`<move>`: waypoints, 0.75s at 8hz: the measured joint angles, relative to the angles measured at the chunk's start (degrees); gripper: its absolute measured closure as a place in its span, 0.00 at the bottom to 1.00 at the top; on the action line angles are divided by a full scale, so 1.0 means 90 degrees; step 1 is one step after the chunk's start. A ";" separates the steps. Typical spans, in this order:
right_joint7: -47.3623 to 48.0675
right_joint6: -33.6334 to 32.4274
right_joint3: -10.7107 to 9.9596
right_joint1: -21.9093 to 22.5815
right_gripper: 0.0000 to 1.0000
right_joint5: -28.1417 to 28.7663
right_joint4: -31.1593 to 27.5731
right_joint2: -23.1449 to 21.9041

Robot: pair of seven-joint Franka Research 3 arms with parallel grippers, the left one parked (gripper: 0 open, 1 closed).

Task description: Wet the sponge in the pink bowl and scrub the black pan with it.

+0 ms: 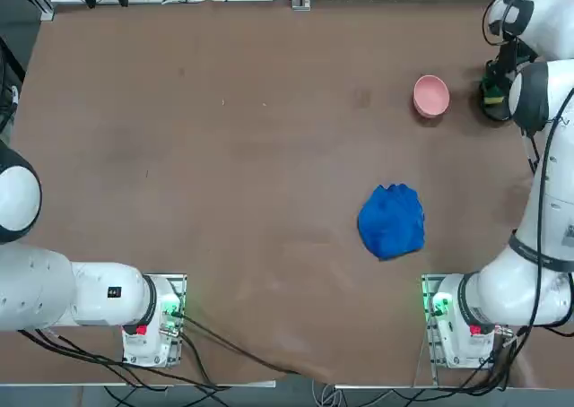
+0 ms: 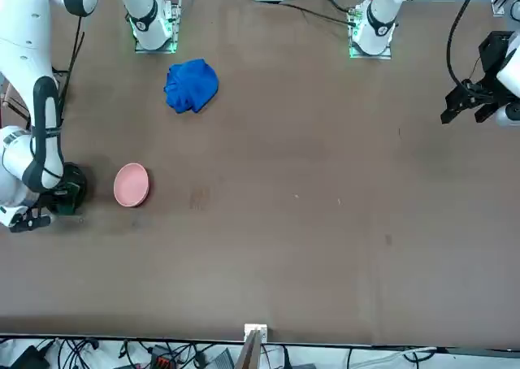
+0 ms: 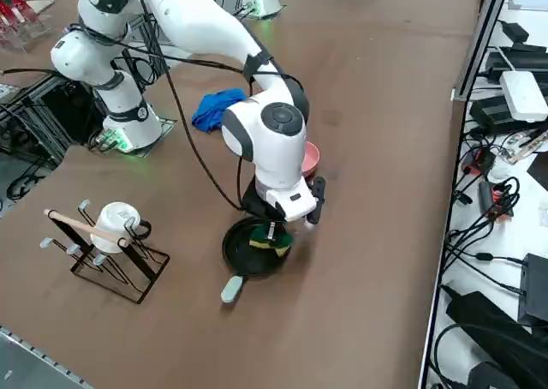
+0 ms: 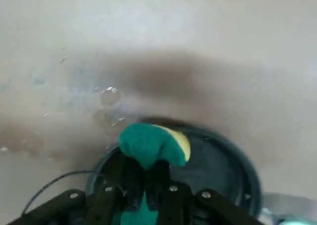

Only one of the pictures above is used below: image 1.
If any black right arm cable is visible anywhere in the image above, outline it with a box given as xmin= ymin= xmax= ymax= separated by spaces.
xmin=482 ymin=0 xmax=567 ymax=332

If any black base cable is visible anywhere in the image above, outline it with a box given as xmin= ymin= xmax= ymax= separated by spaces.
xmin=17 ymin=328 xmax=230 ymax=389
xmin=178 ymin=312 xmax=324 ymax=381

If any black pan grey handle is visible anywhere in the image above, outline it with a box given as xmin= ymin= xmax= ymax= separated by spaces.
xmin=478 ymin=73 xmax=513 ymax=122

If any crumpled blue cloth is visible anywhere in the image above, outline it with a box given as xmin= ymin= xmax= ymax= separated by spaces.
xmin=357 ymin=183 xmax=426 ymax=262

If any pink bowl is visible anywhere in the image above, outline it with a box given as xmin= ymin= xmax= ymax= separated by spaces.
xmin=413 ymin=74 xmax=451 ymax=120

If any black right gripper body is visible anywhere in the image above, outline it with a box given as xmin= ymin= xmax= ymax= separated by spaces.
xmin=487 ymin=40 xmax=538 ymax=75

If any green and yellow sponge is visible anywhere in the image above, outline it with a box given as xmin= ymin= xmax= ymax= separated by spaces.
xmin=482 ymin=80 xmax=507 ymax=106

